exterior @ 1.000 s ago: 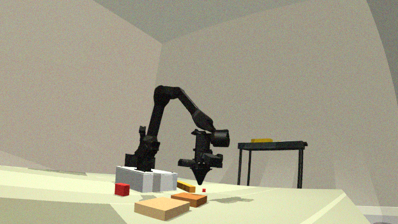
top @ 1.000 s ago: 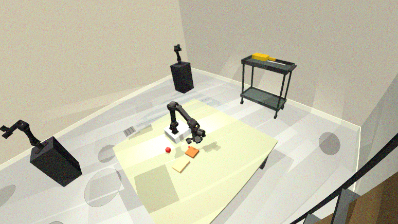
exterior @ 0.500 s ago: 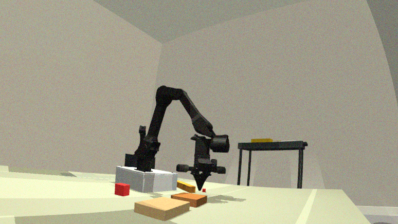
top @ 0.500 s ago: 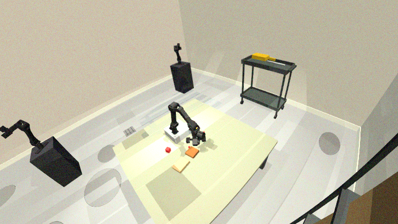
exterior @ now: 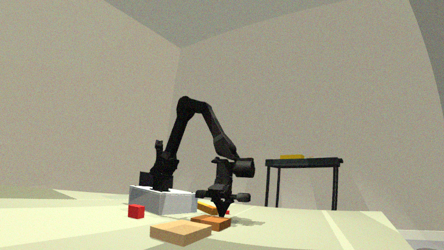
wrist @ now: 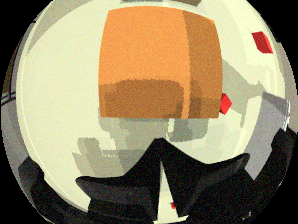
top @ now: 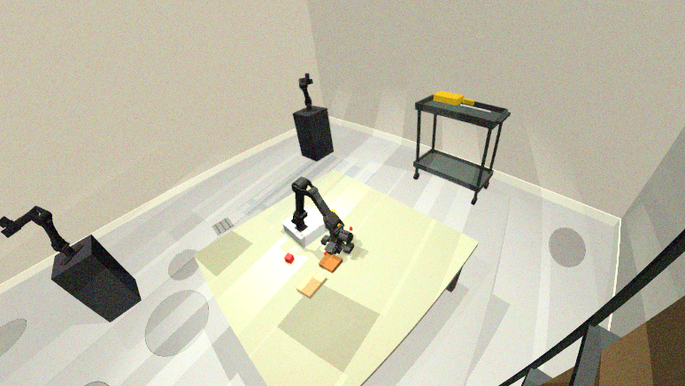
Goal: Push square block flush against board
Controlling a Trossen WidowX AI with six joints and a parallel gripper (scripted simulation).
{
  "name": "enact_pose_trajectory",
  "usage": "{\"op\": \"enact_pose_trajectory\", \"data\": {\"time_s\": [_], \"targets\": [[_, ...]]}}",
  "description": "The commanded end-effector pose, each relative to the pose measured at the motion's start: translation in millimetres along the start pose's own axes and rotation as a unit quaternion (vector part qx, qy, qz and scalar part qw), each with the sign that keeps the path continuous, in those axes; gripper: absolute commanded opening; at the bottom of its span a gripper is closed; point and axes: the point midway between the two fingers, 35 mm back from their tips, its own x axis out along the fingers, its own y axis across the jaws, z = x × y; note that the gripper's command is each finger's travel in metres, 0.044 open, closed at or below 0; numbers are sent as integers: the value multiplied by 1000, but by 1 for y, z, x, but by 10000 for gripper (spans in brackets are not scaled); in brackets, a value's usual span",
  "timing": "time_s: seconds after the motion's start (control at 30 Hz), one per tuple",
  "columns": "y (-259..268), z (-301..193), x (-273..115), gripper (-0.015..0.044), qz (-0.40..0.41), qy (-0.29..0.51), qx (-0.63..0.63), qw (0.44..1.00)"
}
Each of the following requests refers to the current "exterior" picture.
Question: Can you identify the orange square block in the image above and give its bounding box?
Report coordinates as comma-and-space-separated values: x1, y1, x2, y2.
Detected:
190, 215, 231, 232

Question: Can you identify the orange rectangular board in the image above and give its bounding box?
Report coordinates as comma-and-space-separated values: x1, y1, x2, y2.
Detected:
197, 201, 218, 215

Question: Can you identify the tan block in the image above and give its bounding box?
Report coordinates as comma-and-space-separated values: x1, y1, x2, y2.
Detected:
150, 220, 212, 247

